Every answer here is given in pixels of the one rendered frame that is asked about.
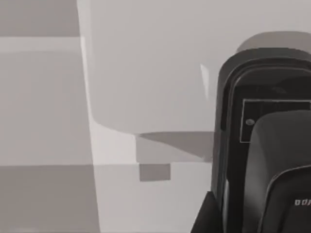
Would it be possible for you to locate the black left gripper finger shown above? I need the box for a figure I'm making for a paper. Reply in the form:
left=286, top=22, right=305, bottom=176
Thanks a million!
left=190, top=191, right=223, bottom=233

